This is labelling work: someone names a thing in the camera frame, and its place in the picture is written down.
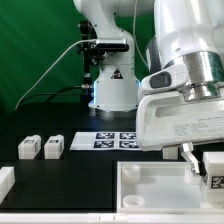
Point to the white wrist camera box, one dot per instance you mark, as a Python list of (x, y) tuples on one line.
[(165, 80)]

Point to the grey camera on stand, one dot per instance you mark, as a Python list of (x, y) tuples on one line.
[(112, 45)]

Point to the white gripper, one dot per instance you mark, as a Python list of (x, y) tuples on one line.
[(165, 120)]

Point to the white front rail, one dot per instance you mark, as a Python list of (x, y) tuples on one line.
[(10, 218)]

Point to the white obstacle block left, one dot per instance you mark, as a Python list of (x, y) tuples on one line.
[(7, 180)]

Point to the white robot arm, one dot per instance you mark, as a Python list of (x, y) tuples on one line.
[(191, 72)]

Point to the white square tabletop part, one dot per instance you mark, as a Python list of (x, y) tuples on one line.
[(161, 187)]

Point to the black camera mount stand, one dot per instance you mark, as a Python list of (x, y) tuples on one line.
[(90, 54)]

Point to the white marker sheet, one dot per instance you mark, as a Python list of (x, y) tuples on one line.
[(104, 141)]

